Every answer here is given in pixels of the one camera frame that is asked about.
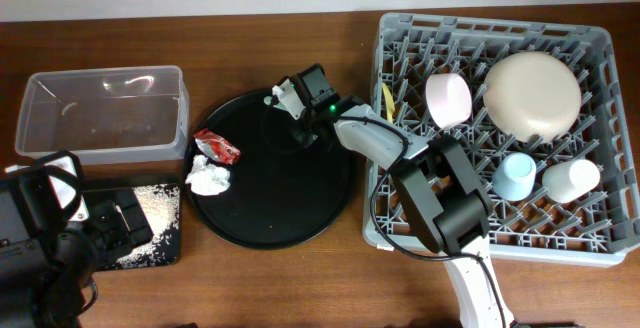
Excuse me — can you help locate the black round tray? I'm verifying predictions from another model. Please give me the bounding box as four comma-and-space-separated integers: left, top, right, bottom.
186, 89, 358, 250

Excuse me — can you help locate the clear plastic bin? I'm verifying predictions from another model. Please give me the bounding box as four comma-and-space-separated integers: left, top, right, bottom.
14, 65, 189, 165

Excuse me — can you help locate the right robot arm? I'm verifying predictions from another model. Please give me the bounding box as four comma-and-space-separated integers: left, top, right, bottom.
271, 64, 516, 327

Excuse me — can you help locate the pile of white rice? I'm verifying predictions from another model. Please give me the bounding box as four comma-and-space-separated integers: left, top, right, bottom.
107, 184, 181, 270

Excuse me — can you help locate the yellow plastic knife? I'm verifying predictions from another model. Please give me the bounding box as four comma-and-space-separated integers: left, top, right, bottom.
381, 83, 395, 124

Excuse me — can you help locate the light blue cup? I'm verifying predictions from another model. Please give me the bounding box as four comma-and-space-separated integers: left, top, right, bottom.
492, 153, 536, 201

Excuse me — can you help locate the white cup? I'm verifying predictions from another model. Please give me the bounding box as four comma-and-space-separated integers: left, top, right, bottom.
542, 159, 600, 203

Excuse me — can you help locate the white tissue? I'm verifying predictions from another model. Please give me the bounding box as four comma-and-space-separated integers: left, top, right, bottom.
185, 155, 230, 196

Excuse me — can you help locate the black rectangular tray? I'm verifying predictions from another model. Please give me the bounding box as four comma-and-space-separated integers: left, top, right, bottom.
85, 174, 181, 271

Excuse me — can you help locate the beige bowl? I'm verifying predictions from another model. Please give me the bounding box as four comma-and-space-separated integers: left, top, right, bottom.
483, 51, 581, 143

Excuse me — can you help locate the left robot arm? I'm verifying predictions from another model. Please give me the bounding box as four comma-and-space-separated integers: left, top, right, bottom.
1, 151, 153, 327

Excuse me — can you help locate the red snack wrapper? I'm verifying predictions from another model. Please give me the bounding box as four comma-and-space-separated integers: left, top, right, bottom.
193, 128, 241, 165

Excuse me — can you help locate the pink cup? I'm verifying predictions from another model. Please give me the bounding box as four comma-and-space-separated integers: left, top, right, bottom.
425, 73, 472, 129

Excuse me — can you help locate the grey dishwasher rack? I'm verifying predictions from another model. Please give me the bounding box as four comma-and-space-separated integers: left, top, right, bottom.
371, 13, 639, 267

